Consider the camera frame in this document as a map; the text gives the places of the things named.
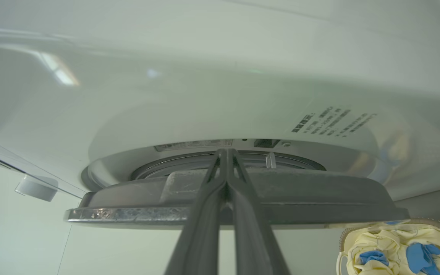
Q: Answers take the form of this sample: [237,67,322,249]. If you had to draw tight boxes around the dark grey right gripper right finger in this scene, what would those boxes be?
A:
[226,149,291,275]

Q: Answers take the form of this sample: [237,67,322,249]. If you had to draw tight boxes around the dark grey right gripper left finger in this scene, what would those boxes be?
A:
[165,149,229,275]

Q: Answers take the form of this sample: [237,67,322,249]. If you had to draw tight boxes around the grey-rimmed glass washer door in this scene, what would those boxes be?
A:
[65,168,410,230]

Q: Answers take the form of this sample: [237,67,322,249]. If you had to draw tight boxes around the cream bear-print garment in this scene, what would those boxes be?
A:
[346,228,409,275]
[390,223,440,275]

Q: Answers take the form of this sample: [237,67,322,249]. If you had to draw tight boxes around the white front-load washing machine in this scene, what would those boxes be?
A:
[0,0,440,203]

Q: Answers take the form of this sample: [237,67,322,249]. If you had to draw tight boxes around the white round plastic cap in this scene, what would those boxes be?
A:
[15,175,58,202]

